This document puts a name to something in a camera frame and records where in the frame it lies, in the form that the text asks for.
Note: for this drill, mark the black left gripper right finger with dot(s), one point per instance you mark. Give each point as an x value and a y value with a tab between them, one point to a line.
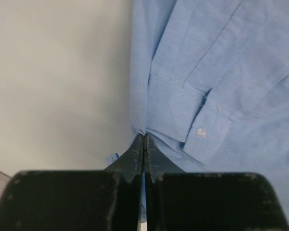
155	163

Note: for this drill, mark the light blue long sleeve shirt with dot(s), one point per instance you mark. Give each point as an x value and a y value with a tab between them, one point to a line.
209	81

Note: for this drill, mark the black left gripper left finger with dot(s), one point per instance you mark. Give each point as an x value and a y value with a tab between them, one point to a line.
125	211

